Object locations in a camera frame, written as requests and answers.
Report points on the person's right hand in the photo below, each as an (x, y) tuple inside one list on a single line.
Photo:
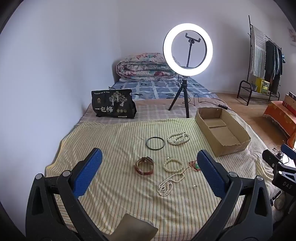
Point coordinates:
[(280, 201)]

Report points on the brown cardboard carton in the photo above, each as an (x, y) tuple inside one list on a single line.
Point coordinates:
[(291, 99)]

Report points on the folded floral quilt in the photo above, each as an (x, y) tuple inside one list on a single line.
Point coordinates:
[(138, 67)]

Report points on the black metal clothes rack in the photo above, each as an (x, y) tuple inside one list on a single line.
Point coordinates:
[(249, 46)]

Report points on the small grey pot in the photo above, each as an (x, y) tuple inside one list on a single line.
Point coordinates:
[(255, 87)]

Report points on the striped hanging towel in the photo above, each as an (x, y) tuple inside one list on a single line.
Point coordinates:
[(257, 53)]

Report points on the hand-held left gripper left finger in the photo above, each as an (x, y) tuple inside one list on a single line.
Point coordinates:
[(89, 171)]

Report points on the yellow box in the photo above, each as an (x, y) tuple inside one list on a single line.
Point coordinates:
[(262, 85)]

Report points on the blue patterned bed sheet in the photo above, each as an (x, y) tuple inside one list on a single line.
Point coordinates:
[(150, 89)]

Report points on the cardboard box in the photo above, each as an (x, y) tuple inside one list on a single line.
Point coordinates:
[(222, 134)]

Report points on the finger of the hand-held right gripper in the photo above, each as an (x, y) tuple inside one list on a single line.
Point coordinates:
[(288, 150), (270, 158)]

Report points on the black printed bag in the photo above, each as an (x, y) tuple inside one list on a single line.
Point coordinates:
[(111, 104)]

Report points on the dark hanging clothes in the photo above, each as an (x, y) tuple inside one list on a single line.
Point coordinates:
[(272, 64)]

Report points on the black bangle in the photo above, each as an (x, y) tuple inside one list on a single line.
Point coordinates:
[(148, 144)]

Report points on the tan cloth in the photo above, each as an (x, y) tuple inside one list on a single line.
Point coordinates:
[(134, 227)]

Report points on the orange patterned cloth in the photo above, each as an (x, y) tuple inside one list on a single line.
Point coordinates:
[(277, 115)]

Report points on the black tripod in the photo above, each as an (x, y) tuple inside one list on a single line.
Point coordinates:
[(185, 97)]

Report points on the black phone holder pole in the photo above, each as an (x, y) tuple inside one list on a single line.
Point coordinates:
[(190, 53)]

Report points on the pink plaid mattress cover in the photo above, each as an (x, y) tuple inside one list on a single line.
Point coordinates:
[(150, 111)]

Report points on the yellow striped cloth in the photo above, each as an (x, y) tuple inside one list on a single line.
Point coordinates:
[(115, 162)]

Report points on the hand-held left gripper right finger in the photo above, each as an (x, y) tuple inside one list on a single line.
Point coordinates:
[(209, 171)]

